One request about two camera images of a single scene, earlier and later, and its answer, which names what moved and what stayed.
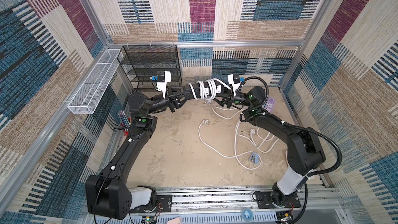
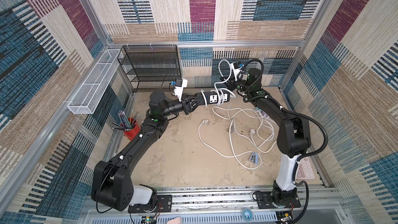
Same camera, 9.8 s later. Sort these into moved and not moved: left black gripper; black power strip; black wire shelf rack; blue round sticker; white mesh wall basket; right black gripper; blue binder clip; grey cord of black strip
Moved: left black gripper; grey cord of black strip; black power strip; right black gripper
Not moved: blue binder clip; blue round sticker; white mesh wall basket; black wire shelf rack
